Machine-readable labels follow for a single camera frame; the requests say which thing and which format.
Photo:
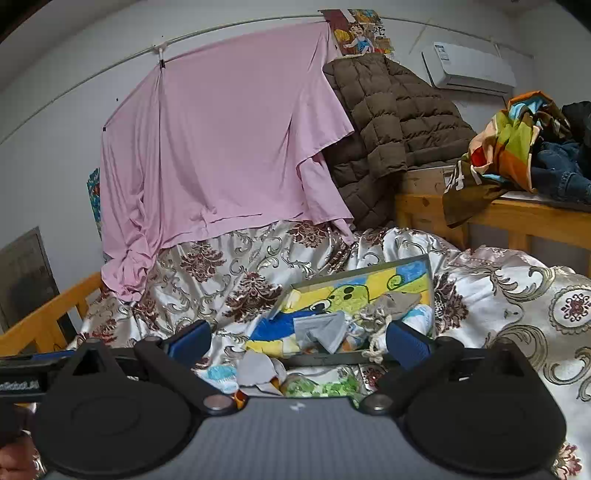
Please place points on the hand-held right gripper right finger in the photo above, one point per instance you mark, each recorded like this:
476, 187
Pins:
408, 344

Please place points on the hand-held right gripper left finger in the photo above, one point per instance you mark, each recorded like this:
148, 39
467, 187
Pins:
189, 341

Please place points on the grey metal tray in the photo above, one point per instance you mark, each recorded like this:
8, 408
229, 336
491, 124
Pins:
318, 359

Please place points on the light blue patterned cloth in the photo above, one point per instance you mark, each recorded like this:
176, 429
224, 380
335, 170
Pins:
219, 376

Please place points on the cartoon drawing sheet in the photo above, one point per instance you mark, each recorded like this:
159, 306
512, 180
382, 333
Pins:
351, 295

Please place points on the floral satin blanket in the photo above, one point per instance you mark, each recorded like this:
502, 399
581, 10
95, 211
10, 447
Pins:
508, 286

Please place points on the brown printed cloth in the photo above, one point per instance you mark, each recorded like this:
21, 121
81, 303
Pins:
466, 194

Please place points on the pink hanging sheet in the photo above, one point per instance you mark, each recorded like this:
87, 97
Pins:
221, 138

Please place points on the brown quilted jacket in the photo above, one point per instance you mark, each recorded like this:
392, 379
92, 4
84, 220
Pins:
392, 120

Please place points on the multicolour cloth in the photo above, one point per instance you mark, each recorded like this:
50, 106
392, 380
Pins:
512, 138

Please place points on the blue denim jeans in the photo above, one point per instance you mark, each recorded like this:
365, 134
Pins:
563, 170

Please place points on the black garment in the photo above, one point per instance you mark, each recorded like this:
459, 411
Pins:
579, 120

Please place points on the white air conditioner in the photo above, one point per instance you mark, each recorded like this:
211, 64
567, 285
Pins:
471, 69

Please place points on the white curtain clip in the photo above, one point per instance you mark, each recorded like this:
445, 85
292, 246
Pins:
159, 48

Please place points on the wooden slatted bed rail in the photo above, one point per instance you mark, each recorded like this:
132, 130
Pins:
46, 318

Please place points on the grey wall panel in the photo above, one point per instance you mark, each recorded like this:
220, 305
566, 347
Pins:
27, 277

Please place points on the wooden bed frame board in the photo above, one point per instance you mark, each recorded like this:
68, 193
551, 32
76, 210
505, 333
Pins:
508, 219

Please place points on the cartoon wall poster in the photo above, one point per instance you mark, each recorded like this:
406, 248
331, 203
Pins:
355, 37

